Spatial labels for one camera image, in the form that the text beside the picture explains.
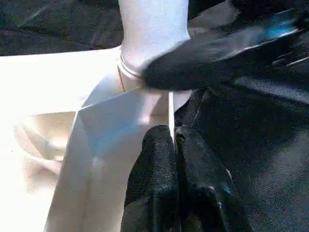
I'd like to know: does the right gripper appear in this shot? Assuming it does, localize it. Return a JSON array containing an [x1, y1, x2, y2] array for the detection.
[[260, 4, 309, 67]]

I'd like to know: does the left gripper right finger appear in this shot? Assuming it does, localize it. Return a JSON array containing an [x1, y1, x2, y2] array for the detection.
[[174, 125, 253, 232]]

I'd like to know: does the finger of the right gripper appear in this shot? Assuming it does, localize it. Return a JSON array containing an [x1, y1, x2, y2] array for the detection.
[[141, 30, 264, 92]]

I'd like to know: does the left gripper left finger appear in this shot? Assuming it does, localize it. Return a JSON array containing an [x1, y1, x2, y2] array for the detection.
[[120, 124, 180, 232]]

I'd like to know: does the white plastic table leg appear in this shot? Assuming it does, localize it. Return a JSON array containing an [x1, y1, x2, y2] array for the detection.
[[117, 0, 192, 78]]

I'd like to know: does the white plastic table top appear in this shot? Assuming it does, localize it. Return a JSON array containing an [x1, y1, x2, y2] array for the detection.
[[0, 48, 194, 232]]

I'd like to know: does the black mat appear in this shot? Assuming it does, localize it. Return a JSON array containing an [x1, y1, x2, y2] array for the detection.
[[0, 0, 309, 232]]

